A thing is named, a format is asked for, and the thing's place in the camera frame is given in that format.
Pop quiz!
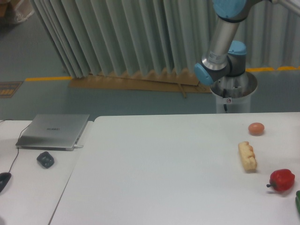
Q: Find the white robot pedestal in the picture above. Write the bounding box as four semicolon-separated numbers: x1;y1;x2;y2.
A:
210;72;258;113

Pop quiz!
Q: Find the black mouse cable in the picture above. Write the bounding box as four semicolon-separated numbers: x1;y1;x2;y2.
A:
0;119;32;174

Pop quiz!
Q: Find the brown toy egg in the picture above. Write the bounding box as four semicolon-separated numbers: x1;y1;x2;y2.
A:
248;122;265;136

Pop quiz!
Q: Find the black computer mouse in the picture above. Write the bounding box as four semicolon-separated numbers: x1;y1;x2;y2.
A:
0;172;12;192

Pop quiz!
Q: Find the red toy bell pepper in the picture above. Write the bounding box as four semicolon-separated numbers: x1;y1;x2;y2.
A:
266;169;295;192

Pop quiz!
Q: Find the green toy pepper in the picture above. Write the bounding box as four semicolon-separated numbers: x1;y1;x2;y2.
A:
295;190;300;214

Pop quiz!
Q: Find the small black controller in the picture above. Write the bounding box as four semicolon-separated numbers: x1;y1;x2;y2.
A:
37;151;55;169

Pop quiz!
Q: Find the silver closed laptop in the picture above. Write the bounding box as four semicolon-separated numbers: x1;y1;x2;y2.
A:
15;114;89;150

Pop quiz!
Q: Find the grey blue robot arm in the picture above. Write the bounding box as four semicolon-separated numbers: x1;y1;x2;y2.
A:
194;0;300;86

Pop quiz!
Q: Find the white usb plug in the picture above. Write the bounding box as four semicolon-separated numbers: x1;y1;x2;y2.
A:
74;145;84;149

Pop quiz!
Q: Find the pale green folding curtain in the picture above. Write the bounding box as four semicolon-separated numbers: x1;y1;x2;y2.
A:
31;0;300;78

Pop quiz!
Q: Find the flat brown cardboard sheet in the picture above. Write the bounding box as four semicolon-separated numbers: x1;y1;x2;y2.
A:
68;68;211;98

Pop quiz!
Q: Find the toy bread loaf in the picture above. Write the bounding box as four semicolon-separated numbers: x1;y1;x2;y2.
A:
238;141;257;173

